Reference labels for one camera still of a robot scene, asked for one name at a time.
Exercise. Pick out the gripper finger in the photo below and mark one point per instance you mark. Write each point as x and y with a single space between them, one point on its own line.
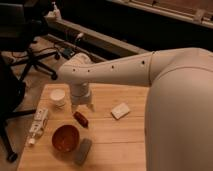
91 107
74 109

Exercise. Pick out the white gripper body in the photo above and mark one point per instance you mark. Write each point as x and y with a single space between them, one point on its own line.
80 94

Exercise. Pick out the dark red pepper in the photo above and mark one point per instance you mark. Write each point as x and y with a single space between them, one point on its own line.
81 119

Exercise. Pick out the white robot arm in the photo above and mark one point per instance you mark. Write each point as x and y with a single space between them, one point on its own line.
179 106

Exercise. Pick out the brown ceramic bowl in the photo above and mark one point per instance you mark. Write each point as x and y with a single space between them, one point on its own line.
66 138

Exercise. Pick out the white rectangular block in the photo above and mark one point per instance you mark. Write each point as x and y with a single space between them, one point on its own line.
120 110

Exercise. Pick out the power strip on floor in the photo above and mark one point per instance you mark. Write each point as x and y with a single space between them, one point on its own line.
67 53

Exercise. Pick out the grey rectangular sponge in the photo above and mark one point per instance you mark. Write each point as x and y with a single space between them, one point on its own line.
82 152

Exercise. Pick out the black chair at left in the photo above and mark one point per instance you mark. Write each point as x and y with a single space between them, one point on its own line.
12 92

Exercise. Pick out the white spray bottle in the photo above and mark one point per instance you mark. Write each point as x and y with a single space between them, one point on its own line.
55 13

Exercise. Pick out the black office chair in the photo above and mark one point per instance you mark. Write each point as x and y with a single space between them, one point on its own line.
21 21

